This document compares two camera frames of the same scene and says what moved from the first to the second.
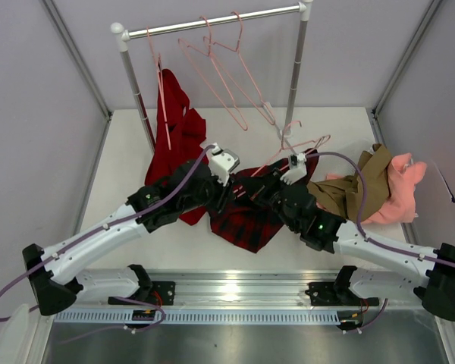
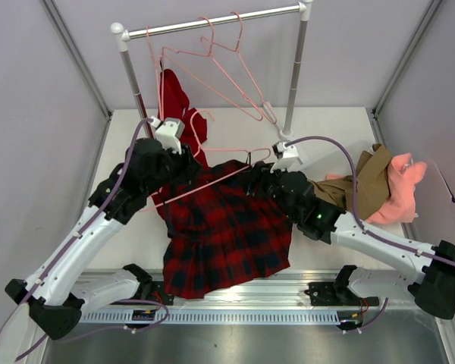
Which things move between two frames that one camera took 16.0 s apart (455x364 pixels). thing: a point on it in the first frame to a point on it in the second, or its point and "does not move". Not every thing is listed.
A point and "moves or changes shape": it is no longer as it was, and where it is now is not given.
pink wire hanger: x=324 y=138 to x=214 y=149
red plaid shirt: x=243 y=221 moves or changes shape
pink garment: x=405 y=173 does not move
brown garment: x=343 y=195 does not move
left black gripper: x=224 y=194 to x=189 y=161
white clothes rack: x=121 y=36 does not move
